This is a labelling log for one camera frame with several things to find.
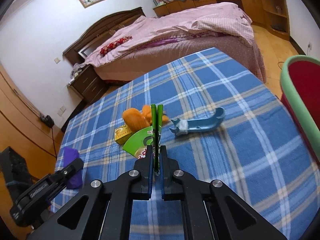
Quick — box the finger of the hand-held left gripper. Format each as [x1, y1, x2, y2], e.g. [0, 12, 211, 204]
[49, 158, 84, 188]

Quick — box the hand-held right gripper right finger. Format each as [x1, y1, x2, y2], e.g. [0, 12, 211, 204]
[160, 145, 288, 240]

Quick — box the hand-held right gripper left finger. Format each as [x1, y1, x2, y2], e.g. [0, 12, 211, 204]
[27, 145, 154, 240]

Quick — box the purple toy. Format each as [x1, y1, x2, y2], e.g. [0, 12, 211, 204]
[61, 147, 83, 189]

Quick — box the green snack wrapper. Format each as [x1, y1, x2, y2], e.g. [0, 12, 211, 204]
[122, 104, 164, 174]

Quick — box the red bin with green rim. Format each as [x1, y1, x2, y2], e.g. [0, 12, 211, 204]
[280, 55, 320, 165]

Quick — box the yellow carton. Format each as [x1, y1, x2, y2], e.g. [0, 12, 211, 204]
[114, 124, 135, 145]

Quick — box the black charger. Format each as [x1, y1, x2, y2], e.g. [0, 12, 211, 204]
[40, 115, 54, 128]

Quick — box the orange foam net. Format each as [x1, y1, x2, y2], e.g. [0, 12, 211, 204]
[122, 105, 170, 132]

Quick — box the teal carton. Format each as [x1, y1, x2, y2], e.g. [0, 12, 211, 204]
[169, 107, 225, 138]

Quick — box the wooden wardrobe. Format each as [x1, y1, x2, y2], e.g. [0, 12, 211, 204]
[0, 62, 63, 155]

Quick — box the dark wooden nightstand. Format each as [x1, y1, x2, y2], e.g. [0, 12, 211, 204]
[67, 65, 109, 104]

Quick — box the pile of cloth items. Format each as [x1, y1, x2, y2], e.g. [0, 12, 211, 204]
[69, 62, 87, 80]

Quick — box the blue plaid blanket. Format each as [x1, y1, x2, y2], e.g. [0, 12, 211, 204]
[49, 47, 320, 240]

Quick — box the red floral pillow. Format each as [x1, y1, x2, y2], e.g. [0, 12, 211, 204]
[99, 35, 133, 55]

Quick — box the brown bed base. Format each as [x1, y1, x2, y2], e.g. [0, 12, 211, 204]
[94, 34, 267, 84]

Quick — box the wooden headboard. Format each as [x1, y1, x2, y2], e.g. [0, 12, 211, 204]
[62, 7, 145, 65]

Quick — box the bed with pink blanket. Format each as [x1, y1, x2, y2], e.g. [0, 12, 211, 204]
[85, 2, 253, 68]

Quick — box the wooden corner shelf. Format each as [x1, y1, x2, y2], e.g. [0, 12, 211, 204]
[260, 0, 290, 40]

